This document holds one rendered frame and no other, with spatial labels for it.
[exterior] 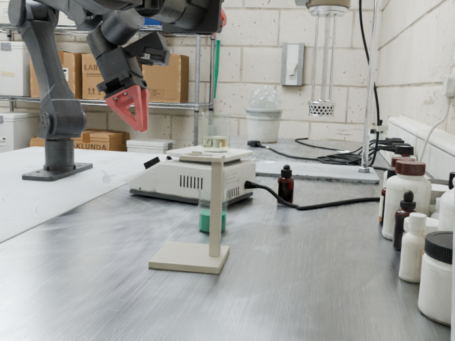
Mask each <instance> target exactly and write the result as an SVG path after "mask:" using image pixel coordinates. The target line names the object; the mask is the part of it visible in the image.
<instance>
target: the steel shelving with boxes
mask: <svg viewBox="0 0 455 341"><path fill-rule="evenodd" d="M8 4H9V0H0V30H2V31H3V30H4V31H5V32H2V31H0V32H1V33H5V34H7V41H0V97H2V98H0V101H9V112H0V153H3V152H10V151H14V150H20V149H24V148H28V147H45V140H44V139H42V138H38V137H37V133H38V130H39V113H38V112H14V101H17V100H16V99H22V100H23V99H28V100H30V99H33V100H35V99H40V93H39V86H38V82H37V78H36V75H35V71H34V68H33V63H32V60H31V57H30V54H29V52H28V49H27V46H26V44H25V42H12V34H13V35H20V34H19V33H16V32H15V33H12V31H17V28H16V26H12V25H11V24H10V22H9V18H8V12H7V10H8ZM144 19H145V23H144V25H143V27H142V28H141V29H140V30H139V31H138V32H137V33H142V34H144V33H149V34H150V33H152V32H154V31H155V30H156V31H157V32H158V33H160V34H165V35H167V34H173V33H164V32H165V31H163V30H162V22H159V21H157V20H153V19H149V18H145V17H144ZM56 29H57V30H56ZM56 29H55V32H61V33H62V32H64V33H65V32H71V34H72V33H74V32H75V33H77V32H83V31H85V32H84V33H88V32H86V30H83V31H81V30H76V29H77V28H76V26H75V23H74V21H72V20H69V19H68V18H67V16H66V15H65V14H64V13H63V12H61V11H60V15H59V21H58V25H57V27H56ZM66 29H67V30H66ZM69 29H70V30H69ZM73 29H74V30H73ZM59 30H60V31H59ZM72 30H73V31H72ZM6 31H7V32H6ZM161 32H163V33H161ZM59 34H60V33H58V34H57V33H55V35H59ZM66 34H67V35H70V34H68V33H66ZM77 34H78V33H77ZM82 34H83V33H82ZM82 34H78V35H82ZM145 35H146V34H145ZM86 36H87V35H86ZM170 36H171V35H170ZM170 36H163V37H170ZM174 36H175V35H174ZM174 36H172V37H174ZM187 36H188V35H186V36H183V37H187ZM194 36H195V35H194ZM195 37H196V76H195V102H191V101H190V102H188V82H189V56H185V55H178V54H171V55H170V59H169V65H168V66H160V65H156V64H153V66H149V65H144V64H140V63H139V62H137V63H138V65H139V67H140V69H141V72H142V74H143V76H144V78H143V79H144V80H145V81H146V83H147V88H148V91H149V94H150V95H149V104H154V106H155V105H160V106H161V105H169V106H175V107H176V106H180V107H182V106H186V107H188V106H194V108H190V107H189V108H180V107H176V108H179V109H194V146H197V145H198V118H199V111H200V109H205V108H213V107H214V106H213V104H214V103H213V84H214V61H215V39H216V35H214V36H211V37H208V36H206V37H202V36H201V35H196V36H195ZM201 38H211V64H210V87H209V102H208V103H207V102H204V103H202V102H199V91H200V39H201ZM58 53H59V57H60V61H61V63H62V67H63V71H64V74H65V77H66V80H67V82H68V85H69V87H70V89H71V91H72V92H73V93H74V97H75V99H79V100H80V101H81V102H83V103H85V102H84V101H90V103H91V102H95V103H97V102H103V103H105V101H104V96H106V95H105V93H104V92H103V91H101V92H98V89H97V87H96V85H97V84H99V83H101V82H103V81H104V80H103V78H102V75H101V73H100V70H99V68H98V65H97V63H96V61H95V58H94V56H93V54H88V53H72V52H67V51H58ZM136 60H137V59H136ZM3 99H9V100H3ZM28 100H24V101H25V102H40V100H39V101H36V100H35V101H28ZM90 103H85V104H87V105H102V106H107V104H103V103H102V104H98V103H97V104H90ZM207 105H208V106H207ZM154 106H148V107H149V108H170V107H167V106H162V107H154ZM200 107H202V108H200ZM203 107H204V108H203ZM71 139H73V140H74V148H75V149H80V150H102V151H114V152H135V153H147V154H167V151H168V150H174V149H175V140H170V139H150V138H137V139H131V140H130V136H129V133H128V132H125V131H115V130H114V129H85V130H84V132H82V133H81V137H79V138H71Z"/></svg>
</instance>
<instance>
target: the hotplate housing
mask: <svg viewBox="0 0 455 341"><path fill-rule="evenodd" d="M255 170H256V163H254V160H246V159H237V160H231V161H228V162H224V163H223V187H226V188H228V189H229V192H228V203H227V205H230V204H233V203H234V202H237V201H240V200H243V199H245V198H248V197H250V196H253V191H254V190H255V189H257V186H258V183H255ZM204 186H211V162H203V161H191V160H180V158H177V159H173V160H166V161H162V162H159V163H157V164H155V165H154V166H151V167H150V168H148V169H146V170H145V171H143V172H141V173H140V174H138V175H136V176H134V177H132V178H130V181H129V188H131V189H130V190H129V193H130V194H138V195H141V196H151V197H155V198H164V199H168V200H177V201H181V202H189V203H194V204H198V188H199V187H204Z"/></svg>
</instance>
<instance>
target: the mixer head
mask: <svg viewBox="0 0 455 341"><path fill-rule="evenodd" d="M294 1H295V4H296V6H306V8H307V9H308V10H309V13H310V14H311V16H313V17H316V15H319V18H325V16H330V17H331V18H333V17H334V15H337V17H338V18H339V17H343V16H344V14H346V13H347V10H348V9H349V8H350V7H351V0H294Z"/></svg>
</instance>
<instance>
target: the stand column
mask: <svg viewBox="0 0 455 341"><path fill-rule="evenodd" d="M380 6H381V0H374V7H373V17H372V33H371V42H370V59H369V69H368V86H367V95H366V112H365V121H364V138H363V148H362V166H360V167H359V171H358V172H359V173H369V172H370V168H369V167H368V152H369V143H370V126H371V118H372V100H373V92H374V75H375V66H376V50H377V41H378V24H379V15H380Z"/></svg>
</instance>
